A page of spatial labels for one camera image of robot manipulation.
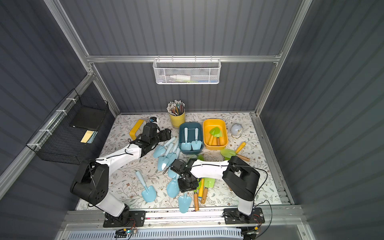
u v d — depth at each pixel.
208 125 1.11
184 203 0.79
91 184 0.45
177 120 1.02
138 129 1.00
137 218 0.74
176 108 1.02
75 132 0.76
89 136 0.76
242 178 0.48
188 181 0.71
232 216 0.72
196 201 0.77
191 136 1.06
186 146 1.01
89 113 0.81
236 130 1.01
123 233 0.72
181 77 0.92
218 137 1.04
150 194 0.80
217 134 1.05
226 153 0.97
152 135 0.73
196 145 0.99
